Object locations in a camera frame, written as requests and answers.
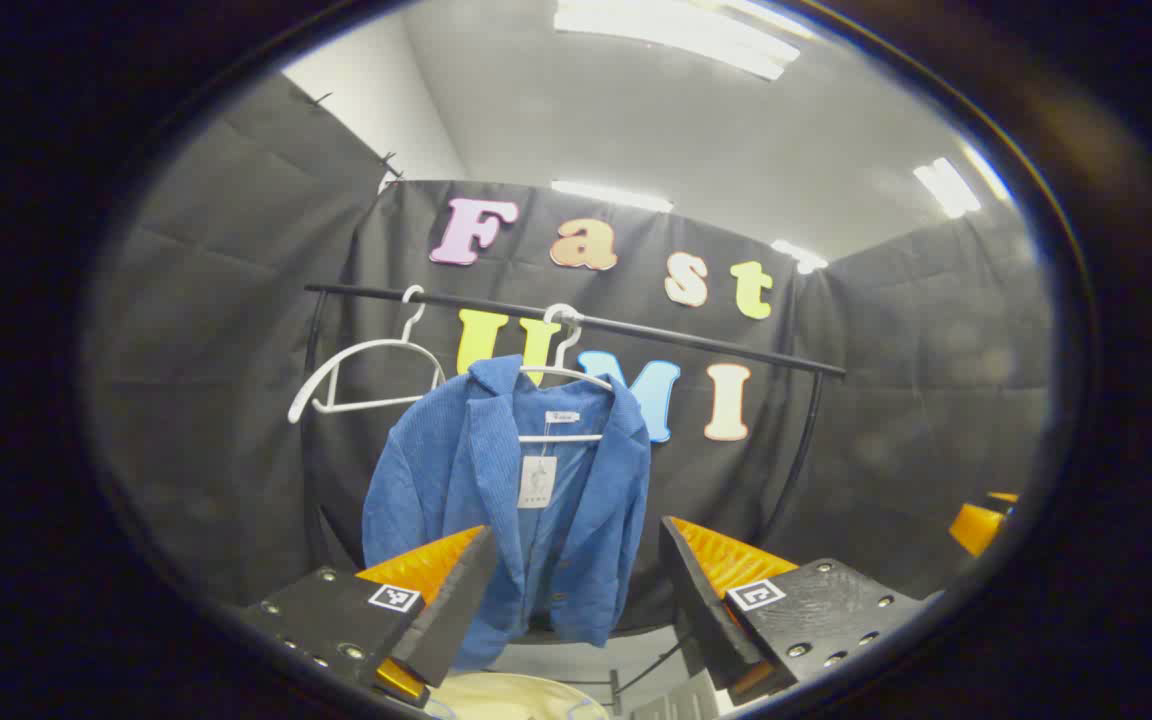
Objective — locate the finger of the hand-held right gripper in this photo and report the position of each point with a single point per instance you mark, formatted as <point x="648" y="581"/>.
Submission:
<point x="976" y="527"/>

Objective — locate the black backdrop cloth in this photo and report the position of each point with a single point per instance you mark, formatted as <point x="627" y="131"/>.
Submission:
<point x="886" y="420"/>

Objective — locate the cream laundry hamper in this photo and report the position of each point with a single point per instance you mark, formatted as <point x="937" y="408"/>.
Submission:
<point x="516" y="698"/>

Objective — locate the black clothes rack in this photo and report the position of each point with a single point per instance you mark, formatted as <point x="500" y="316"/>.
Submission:
<point x="356" y="291"/>

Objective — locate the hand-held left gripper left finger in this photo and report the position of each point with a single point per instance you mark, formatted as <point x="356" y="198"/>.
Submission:
<point x="456" y="600"/>

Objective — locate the white clothes hanger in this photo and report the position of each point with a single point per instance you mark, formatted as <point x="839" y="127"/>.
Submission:
<point x="356" y="346"/>
<point x="566" y="437"/>

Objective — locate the ceiling light panel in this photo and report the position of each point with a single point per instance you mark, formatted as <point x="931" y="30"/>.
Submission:
<point x="798" y="256"/>
<point x="676" y="35"/>
<point x="948" y="188"/>

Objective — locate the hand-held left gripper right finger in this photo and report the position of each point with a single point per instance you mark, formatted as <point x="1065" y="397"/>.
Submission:
<point x="701" y="610"/>

